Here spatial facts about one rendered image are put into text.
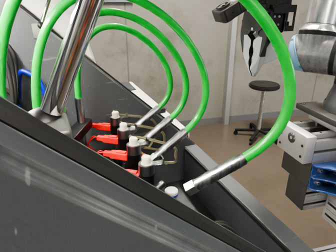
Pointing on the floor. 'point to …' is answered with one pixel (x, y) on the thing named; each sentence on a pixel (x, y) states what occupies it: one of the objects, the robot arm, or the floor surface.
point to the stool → (260, 85)
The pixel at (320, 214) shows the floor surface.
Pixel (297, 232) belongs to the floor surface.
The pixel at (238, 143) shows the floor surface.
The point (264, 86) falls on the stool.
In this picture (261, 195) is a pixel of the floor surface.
